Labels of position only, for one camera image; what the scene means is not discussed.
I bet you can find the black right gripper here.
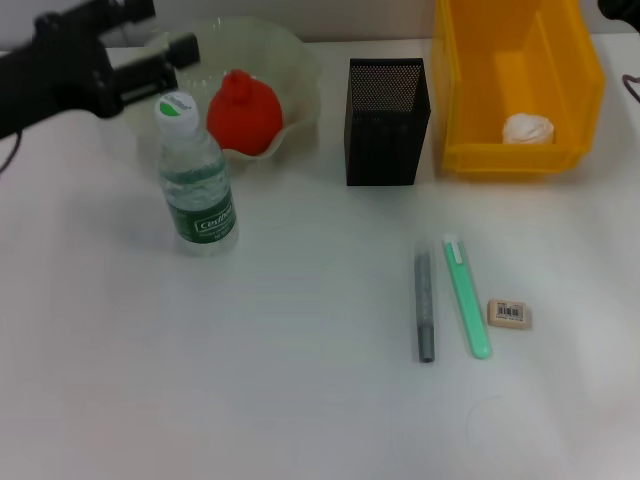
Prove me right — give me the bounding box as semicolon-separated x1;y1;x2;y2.
597;0;640;25

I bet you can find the grey glitter pen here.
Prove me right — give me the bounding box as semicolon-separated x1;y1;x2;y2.
412;236;437;365

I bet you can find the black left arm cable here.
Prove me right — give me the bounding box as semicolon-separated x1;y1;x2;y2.
0;125;25;174

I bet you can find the pale green glass fruit plate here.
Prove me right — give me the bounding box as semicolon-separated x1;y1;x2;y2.
124;16;324;162

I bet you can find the black mesh pen holder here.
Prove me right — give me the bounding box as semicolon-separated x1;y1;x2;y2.
343;57;432;188

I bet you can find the yellow plastic bin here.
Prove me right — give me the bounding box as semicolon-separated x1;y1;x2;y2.
431;0;607;177

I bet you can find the red-orange toy orange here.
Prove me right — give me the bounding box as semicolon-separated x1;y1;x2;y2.
205;69;285;154

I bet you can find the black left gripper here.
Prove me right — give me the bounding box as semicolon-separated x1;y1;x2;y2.
0;0;202;142

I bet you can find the beige eraser with barcode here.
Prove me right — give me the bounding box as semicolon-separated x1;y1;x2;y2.
485;298;535;331

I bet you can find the clear green-label water bottle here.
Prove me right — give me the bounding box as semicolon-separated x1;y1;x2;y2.
153;89;241;259

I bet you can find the white paper ball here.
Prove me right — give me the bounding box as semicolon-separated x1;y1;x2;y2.
501;112;557;147

